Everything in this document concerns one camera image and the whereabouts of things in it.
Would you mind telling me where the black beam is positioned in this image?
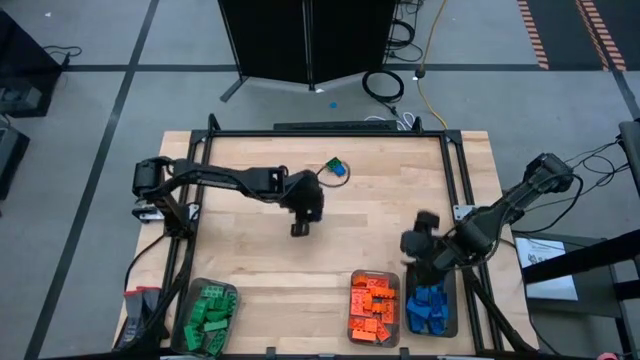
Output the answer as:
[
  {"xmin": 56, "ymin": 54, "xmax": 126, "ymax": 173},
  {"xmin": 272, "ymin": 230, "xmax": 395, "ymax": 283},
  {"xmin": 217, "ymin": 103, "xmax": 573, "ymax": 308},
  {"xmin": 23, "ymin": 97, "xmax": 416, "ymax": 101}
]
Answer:
[{"xmin": 522, "ymin": 242, "xmax": 640, "ymax": 286}]

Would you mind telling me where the coiled black floor cable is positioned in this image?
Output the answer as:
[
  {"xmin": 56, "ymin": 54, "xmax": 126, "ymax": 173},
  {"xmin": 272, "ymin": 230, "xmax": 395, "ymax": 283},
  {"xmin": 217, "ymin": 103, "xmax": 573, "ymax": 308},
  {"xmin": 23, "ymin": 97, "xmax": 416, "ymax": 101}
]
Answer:
[{"xmin": 361, "ymin": 68, "xmax": 405, "ymax": 104}]

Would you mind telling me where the dark grey post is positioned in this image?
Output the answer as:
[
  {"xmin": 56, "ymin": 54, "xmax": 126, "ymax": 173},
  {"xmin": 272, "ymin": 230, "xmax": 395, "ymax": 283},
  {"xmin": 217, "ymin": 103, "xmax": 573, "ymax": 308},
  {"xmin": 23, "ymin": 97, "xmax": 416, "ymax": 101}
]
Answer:
[{"xmin": 618, "ymin": 118, "xmax": 640, "ymax": 201}]

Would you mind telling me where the black cabinet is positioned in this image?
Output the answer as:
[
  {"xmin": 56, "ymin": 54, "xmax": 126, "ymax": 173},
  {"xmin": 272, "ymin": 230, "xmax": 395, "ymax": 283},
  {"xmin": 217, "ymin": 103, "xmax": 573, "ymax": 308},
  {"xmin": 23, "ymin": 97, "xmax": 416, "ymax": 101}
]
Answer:
[{"xmin": 0, "ymin": 9, "xmax": 64, "ymax": 120}]

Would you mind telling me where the black folding partition screen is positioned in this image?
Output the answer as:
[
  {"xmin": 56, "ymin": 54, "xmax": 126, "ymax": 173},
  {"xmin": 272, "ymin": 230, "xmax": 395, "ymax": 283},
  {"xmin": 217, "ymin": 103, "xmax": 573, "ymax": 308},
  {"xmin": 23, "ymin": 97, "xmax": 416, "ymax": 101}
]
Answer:
[{"xmin": 217, "ymin": 0, "xmax": 401, "ymax": 104}]

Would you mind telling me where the clear plastic bin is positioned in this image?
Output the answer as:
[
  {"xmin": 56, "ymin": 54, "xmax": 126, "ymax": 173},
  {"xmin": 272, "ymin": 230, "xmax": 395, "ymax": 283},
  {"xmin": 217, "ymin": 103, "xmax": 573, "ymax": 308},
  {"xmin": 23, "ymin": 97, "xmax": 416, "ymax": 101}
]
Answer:
[
  {"xmin": 348, "ymin": 269, "xmax": 402, "ymax": 349},
  {"xmin": 403, "ymin": 260, "xmax": 460, "ymax": 339},
  {"xmin": 170, "ymin": 277, "xmax": 241, "ymax": 357}
]

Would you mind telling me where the white cable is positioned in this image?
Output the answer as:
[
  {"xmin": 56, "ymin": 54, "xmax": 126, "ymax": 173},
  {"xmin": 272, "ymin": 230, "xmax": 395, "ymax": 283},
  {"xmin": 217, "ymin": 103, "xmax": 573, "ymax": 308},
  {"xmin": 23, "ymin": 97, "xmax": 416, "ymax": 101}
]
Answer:
[{"xmin": 364, "ymin": 112, "xmax": 416, "ymax": 132}]

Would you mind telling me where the dark grey equipment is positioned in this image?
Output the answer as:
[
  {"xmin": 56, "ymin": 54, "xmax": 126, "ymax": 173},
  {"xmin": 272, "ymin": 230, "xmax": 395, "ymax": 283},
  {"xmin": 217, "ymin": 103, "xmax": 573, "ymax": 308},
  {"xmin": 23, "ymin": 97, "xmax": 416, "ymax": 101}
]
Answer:
[{"xmin": 0, "ymin": 117, "xmax": 31, "ymax": 201}]

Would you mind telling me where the black arm base cable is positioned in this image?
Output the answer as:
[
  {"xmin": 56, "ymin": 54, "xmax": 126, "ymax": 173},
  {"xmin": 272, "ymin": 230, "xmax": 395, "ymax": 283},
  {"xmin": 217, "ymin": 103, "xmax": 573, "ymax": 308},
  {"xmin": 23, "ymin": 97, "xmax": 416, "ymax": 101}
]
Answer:
[{"xmin": 122, "ymin": 232, "xmax": 169, "ymax": 291}]

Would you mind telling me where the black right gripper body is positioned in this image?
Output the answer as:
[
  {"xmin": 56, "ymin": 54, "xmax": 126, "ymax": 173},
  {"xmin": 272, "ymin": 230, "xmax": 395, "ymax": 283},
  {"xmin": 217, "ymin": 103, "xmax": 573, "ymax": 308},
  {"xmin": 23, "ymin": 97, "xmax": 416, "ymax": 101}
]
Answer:
[{"xmin": 399, "ymin": 209, "xmax": 454, "ymax": 271}]

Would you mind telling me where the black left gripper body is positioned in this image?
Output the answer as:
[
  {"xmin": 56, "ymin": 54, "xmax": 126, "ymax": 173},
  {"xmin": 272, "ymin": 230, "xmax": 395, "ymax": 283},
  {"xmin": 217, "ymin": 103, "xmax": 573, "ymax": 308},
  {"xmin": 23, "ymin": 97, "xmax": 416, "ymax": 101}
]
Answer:
[{"xmin": 282, "ymin": 168, "xmax": 326, "ymax": 224}]

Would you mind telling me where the black cable bundle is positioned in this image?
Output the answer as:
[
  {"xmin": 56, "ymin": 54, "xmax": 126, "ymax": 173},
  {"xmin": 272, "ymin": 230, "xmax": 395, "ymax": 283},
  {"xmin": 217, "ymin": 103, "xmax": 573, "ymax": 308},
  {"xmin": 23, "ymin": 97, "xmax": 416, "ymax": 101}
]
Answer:
[
  {"xmin": 387, "ymin": 0, "xmax": 426, "ymax": 64},
  {"xmin": 462, "ymin": 267, "xmax": 539, "ymax": 354}
]

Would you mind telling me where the long black power strip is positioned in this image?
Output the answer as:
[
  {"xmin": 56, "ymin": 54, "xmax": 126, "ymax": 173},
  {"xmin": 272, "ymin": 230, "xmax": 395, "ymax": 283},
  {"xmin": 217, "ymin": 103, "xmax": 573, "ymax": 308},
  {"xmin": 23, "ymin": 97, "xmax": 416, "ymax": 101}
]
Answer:
[{"xmin": 273, "ymin": 119, "xmax": 399, "ymax": 132}]

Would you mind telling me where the black mat with striped edges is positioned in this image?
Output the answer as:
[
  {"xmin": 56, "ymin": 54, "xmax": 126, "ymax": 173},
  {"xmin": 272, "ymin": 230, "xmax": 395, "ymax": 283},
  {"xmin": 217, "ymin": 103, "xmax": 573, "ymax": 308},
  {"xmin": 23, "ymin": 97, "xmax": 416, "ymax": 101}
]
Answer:
[{"xmin": 517, "ymin": 0, "xmax": 640, "ymax": 71}]

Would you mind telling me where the red and black clamp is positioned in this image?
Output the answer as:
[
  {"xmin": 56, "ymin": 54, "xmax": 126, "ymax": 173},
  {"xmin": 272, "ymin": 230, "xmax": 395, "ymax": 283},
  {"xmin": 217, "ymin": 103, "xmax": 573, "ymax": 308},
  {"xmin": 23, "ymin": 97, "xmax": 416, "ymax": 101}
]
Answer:
[{"xmin": 115, "ymin": 285, "xmax": 171, "ymax": 351}]

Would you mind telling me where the dark grey side table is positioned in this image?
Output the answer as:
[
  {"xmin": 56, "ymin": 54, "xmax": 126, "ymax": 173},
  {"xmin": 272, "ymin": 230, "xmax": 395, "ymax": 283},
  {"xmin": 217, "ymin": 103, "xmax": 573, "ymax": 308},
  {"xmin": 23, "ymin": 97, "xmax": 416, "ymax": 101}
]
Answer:
[{"xmin": 509, "ymin": 229, "xmax": 640, "ymax": 360}]

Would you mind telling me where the thin black floor cable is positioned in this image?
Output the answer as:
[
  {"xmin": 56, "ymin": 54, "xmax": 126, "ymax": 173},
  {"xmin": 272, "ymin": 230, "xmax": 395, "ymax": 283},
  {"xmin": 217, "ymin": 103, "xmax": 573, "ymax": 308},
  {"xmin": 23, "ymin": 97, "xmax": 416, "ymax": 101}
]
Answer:
[
  {"xmin": 42, "ymin": 44, "xmax": 84, "ymax": 69},
  {"xmin": 547, "ymin": 139, "xmax": 634, "ymax": 236}
]

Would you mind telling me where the white printed paper sheet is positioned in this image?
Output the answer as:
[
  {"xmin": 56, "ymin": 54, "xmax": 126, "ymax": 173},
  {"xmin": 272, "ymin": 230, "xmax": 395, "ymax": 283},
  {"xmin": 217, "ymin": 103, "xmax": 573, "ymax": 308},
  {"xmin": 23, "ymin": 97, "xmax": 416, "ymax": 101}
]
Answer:
[{"xmin": 513, "ymin": 235, "xmax": 580, "ymax": 302}]

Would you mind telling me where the black aluminium table frame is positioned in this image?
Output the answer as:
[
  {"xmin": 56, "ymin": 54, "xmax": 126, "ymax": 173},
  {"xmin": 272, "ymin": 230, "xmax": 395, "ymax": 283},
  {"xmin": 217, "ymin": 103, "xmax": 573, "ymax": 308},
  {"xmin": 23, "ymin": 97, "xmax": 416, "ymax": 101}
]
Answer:
[{"xmin": 167, "ymin": 113, "xmax": 504, "ymax": 357}]

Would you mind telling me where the yellow power cable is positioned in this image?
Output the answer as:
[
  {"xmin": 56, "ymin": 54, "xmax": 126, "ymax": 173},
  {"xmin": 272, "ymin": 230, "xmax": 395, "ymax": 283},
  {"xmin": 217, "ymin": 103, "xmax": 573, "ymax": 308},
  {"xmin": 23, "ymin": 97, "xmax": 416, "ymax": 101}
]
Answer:
[{"xmin": 414, "ymin": 0, "xmax": 450, "ymax": 130}]

